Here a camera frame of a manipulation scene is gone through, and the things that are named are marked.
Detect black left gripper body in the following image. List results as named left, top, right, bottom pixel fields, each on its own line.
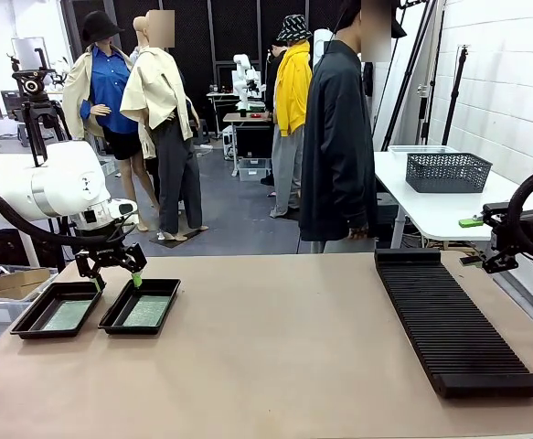
left=76, top=228, right=134, bottom=271

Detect green perforated circuit board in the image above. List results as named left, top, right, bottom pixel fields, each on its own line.
left=41, top=299, right=94, bottom=331
left=122, top=295, right=172, bottom=328

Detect black ESD tray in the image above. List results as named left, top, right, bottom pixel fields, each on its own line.
left=97, top=278, right=182, bottom=337
left=9, top=281, right=105, bottom=340

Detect person right forearm dark sleeve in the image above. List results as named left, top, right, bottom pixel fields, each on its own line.
left=334, top=177, right=379, bottom=230

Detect white table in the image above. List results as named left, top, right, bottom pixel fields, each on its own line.
left=373, top=145, right=533, bottom=257

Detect grey plastic basket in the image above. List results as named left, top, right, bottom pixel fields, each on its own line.
left=405, top=152, right=494, bottom=194

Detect brown cardboard box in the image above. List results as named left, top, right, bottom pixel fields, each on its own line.
left=0, top=267, right=52, bottom=302

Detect black slotted board rack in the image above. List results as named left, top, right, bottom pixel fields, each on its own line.
left=373, top=248, right=533, bottom=400

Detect clear plastic tray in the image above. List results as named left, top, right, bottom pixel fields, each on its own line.
left=387, top=145, right=460, bottom=155

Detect black light stand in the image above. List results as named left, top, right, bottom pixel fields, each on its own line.
left=440, top=44, right=472, bottom=147

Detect black slanted stand poles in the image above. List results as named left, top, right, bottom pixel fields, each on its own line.
left=379, top=0, right=445, bottom=152

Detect clear storage box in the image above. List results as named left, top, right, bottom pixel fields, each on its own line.
left=238, top=157, right=272, bottom=183

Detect person in dark jacket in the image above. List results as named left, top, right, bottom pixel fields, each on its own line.
left=298, top=0, right=409, bottom=255

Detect mannequin blue shirt black hat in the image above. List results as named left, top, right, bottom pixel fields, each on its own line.
left=61, top=9, right=160, bottom=233

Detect mannequin cream jacket grey trousers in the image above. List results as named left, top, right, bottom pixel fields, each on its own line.
left=119, top=9, right=210, bottom=243

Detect black cabinet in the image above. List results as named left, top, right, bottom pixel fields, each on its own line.
left=236, top=125, right=276, bottom=160

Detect wooden top workbench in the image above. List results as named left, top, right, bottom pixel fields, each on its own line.
left=222, top=112, right=277, bottom=177

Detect grey panel screen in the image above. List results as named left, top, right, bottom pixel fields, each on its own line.
left=11, top=37, right=48, bottom=70

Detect person in black clothes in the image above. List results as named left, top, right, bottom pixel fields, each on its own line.
left=260, top=38, right=294, bottom=187

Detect mannequin yellow hoodie bucket hat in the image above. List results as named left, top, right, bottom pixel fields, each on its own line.
left=269, top=14, right=315, bottom=220

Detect dark wall monitor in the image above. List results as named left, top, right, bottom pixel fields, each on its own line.
left=0, top=90, right=22, bottom=113

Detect black camera tripod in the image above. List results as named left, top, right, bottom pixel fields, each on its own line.
left=7, top=49, right=84, bottom=271

